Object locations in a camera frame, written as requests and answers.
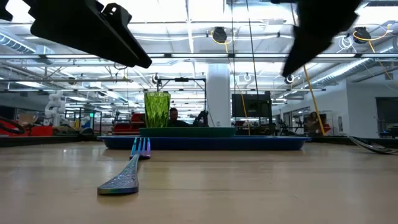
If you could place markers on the green round plate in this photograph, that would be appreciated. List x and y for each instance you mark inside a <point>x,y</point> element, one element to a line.
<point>186,132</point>

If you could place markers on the black aluminium table frame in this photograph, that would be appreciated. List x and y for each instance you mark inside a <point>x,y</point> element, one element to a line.
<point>46,140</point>

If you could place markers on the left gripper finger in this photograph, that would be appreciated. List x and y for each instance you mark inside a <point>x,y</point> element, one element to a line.
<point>77,28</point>
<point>119,20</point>

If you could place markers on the red storage bin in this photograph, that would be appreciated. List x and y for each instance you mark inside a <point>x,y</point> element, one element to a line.
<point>40,130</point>

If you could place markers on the black television screen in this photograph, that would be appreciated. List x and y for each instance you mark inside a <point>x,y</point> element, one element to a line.
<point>252,105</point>

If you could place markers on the person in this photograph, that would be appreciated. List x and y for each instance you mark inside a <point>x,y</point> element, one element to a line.
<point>174,117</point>
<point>312,122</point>

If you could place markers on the red tool chest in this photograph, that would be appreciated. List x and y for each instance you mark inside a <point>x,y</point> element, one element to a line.
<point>130,124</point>

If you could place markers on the white pillar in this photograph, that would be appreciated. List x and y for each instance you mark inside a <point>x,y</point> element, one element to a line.
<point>218,93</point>

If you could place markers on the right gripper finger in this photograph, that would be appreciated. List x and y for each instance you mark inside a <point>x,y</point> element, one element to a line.
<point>320,21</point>

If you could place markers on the white robot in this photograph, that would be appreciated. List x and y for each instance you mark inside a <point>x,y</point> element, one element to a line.
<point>54,107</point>

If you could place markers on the green faceted plastic cup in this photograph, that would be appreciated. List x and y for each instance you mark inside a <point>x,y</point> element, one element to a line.
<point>157,109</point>

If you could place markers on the blue plastic tray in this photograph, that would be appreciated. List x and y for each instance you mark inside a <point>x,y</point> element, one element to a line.
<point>202,143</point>

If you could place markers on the black camera gantry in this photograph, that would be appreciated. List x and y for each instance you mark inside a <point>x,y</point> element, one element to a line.
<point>182,79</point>

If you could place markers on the black background robot arm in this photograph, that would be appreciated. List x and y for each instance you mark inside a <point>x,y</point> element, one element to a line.
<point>202,119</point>

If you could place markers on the iridescent metal fork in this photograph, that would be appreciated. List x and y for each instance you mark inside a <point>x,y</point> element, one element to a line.
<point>127,180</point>

